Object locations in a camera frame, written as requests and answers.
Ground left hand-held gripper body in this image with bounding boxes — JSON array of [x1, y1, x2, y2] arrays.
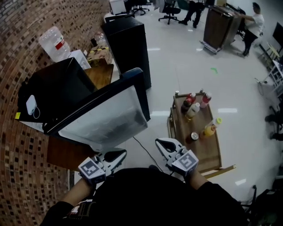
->
[[78, 154, 113, 184]]

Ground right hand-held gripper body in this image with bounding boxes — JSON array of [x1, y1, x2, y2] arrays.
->
[[165, 147, 199, 177]]

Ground red drink can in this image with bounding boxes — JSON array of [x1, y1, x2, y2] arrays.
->
[[187, 132, 199, 144]]

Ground dark cola bottle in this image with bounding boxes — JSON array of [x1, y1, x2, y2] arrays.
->
[[180, 100, 191, 114]]

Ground red drink bottle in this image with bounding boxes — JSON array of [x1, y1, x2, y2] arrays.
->
[[185, 92, 197, 106]]

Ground pink drink bottle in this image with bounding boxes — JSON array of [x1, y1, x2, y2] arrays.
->
[[199, 92, 212, 109]]

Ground black mini fridge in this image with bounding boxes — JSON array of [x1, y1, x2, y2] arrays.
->
[[17, 56, 151, 153]]

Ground person's right forearm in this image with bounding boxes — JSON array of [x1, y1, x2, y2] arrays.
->
[[184, 169, 210, 190]]

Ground person's left forearm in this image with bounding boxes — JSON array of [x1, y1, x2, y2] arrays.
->
[[61, 176, 98, 206]]

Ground wooden serving trolley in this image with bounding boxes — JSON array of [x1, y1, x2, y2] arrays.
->
[[167, 89, 237, 179]]

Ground person's black shirt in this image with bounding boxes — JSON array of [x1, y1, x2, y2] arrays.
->
[[39, 167, 248, 226]]

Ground wooden table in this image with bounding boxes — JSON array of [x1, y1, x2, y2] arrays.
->
[[46, 64, 115, 171]]

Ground white power adapter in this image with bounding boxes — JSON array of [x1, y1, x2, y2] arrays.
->
[[26, 94, 42, 120]]

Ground black office chair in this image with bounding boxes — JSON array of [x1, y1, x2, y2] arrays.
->
[[241, 183, 283, 226], [131, 0, 150, 15], [158, 0, 181, 25]]

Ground cardboard box with striped tape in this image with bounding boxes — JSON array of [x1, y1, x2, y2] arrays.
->
[[86, 45, 113, 67]]

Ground white box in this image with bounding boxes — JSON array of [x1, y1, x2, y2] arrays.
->
[[66, 49, 92, 70]]

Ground tall black cabinet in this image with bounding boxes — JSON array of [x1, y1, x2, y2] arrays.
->
[[101, 15, 152, 90]]

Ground clear plastic bottle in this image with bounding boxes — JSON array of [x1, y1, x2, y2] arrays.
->
[[95, 32, 109, 48]]

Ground white shelf rack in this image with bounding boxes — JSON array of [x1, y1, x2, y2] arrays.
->
[[256, 59, 283, 98]]

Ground large clear water jug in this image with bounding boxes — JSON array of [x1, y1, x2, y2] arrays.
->
[[38, 26, 71, 64]]

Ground wooden lectern cabinet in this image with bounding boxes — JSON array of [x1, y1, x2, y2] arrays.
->
[[200, 4, 246, 53]]

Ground yellow stool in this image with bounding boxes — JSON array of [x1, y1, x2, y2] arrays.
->
[[258, 41, 281, 67]]

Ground white cabinet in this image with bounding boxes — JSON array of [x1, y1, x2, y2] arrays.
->
[[109, 0, 127, 15]]

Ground black monitor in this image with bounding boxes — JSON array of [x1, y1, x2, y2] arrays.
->
[[272, 21, 283, 48]]

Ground black floor cable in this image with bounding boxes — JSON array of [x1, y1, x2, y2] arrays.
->
[[132, 136, 165, 172]]

